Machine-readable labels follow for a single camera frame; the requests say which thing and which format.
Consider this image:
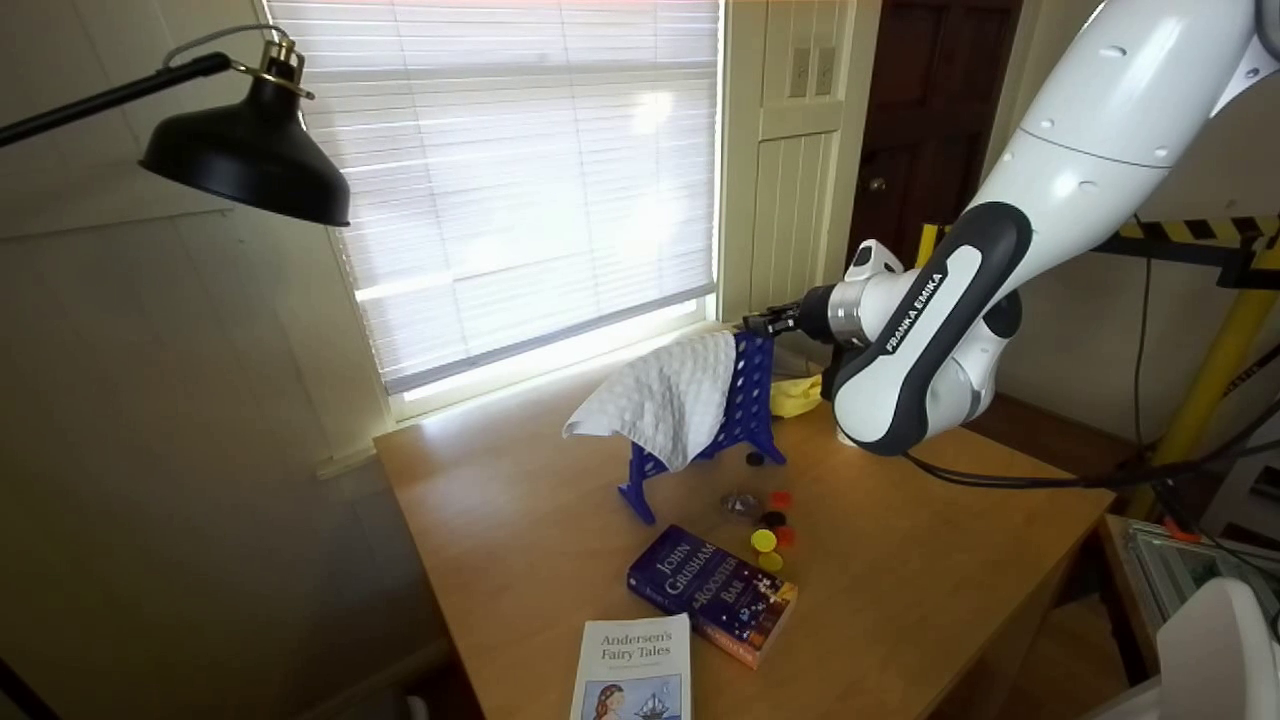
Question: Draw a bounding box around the blue hardcover book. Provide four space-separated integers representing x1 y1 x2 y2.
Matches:
623 522 799 672

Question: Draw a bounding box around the dark brown door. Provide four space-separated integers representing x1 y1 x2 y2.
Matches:
832 0 1022 375

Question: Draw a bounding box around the blue connect four grid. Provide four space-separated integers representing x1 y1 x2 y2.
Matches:
616 321 791 530

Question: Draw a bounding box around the white patterned cloth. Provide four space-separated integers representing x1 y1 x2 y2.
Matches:
558 329 738 476

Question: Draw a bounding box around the white panelled door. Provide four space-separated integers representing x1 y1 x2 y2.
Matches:
722 0 885 373

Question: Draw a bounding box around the black yellow striped barrier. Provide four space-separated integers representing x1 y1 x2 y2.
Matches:
1092 210 1280 291

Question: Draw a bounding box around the thin black hanging cable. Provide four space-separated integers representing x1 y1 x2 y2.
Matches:
1128 251 1154 447

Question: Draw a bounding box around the black desk lamp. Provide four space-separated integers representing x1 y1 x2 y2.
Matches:
0 22 352 234

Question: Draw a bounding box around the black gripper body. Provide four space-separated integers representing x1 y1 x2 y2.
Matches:
785 281 844 344

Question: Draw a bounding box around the wide white window blind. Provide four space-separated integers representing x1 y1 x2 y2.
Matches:
263 0 722 401

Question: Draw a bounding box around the yellow banana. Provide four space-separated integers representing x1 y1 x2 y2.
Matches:
767 373 832 424

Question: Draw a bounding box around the white window sill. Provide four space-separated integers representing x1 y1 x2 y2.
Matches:
379 291 722 424

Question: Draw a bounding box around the yellow slanted post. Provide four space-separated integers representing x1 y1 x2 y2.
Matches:
1154 283 1280 466

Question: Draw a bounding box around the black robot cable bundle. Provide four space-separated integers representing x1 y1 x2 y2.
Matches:
902 397 1280 497

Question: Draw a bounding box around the white fairy tales book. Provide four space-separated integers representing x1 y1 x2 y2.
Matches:
567 611 696 720

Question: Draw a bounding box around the grey device with lights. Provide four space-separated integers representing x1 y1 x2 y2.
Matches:
1099 511 1280 633

